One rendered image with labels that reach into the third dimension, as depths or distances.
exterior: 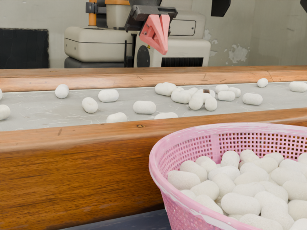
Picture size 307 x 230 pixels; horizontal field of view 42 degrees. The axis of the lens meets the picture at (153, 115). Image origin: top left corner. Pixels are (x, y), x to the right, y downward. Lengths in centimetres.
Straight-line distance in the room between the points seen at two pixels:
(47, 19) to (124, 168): 230
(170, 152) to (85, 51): 118
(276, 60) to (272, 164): 279
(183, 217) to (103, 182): 14
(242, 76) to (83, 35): 75
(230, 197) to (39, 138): 19
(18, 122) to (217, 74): 51
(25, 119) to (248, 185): 32
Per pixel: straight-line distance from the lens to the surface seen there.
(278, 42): 321
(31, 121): 55
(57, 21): 270
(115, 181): 42
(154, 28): 82
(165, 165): 38
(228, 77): 93
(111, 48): 157
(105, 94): 66
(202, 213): 26
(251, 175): 39
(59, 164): 39
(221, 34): 326
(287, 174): 41
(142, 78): 82
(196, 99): 64
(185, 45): 137
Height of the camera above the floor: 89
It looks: 14 degrees down
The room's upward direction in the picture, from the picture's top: 3 degrees clockwise
